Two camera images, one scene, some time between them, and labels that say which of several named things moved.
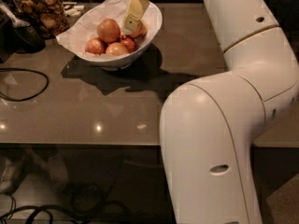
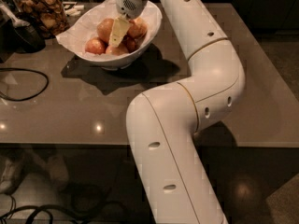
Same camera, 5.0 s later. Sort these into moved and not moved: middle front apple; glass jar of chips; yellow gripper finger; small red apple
Moved: yellow gripper finger
Not moved: glass jar of chips; small red apple; middle front apple
